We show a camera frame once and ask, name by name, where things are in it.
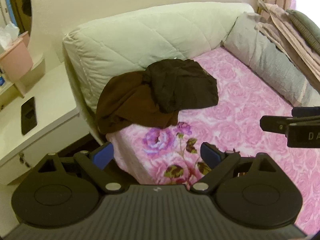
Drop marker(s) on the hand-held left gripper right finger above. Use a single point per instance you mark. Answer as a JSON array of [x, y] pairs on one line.
[[210, 155]]

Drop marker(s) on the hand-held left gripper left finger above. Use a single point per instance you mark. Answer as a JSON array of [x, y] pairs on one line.
[[102, 155]]

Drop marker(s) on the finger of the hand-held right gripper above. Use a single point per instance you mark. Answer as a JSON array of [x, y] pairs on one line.
[[273, 123], [306, 111]]

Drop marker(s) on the brown garment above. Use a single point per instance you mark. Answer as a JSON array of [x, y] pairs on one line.
[[125, 100]]

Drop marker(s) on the black long sleeve shirt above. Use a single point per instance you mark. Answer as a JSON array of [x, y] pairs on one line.
[[182, 85]]

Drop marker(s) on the pink floral blanket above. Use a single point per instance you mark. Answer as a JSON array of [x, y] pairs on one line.
[[250, 105]]

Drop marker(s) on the grey long pillow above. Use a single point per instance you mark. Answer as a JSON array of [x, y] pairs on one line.
[[270, 62]]

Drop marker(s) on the white nightstand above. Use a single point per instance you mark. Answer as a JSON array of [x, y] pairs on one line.
[[50, 100]]

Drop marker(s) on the folded beige striped quilt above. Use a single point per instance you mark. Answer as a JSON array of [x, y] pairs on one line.
[[287, 37]]

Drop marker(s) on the black phone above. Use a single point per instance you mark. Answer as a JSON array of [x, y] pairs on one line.
[[28, 116]]

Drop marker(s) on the green grey cushion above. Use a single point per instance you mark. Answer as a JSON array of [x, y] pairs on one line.
[[305, 25]]

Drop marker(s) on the white quilted headboard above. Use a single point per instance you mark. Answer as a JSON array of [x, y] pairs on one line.
[[150, 35]]

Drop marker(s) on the pink waste bin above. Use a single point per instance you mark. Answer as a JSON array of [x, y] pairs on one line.
[[15, 57]]

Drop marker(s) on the white plastic bag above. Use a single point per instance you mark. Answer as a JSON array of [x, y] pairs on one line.
[[7, 35]]

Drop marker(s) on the round mirror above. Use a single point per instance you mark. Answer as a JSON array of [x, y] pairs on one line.
[[25, 0]]

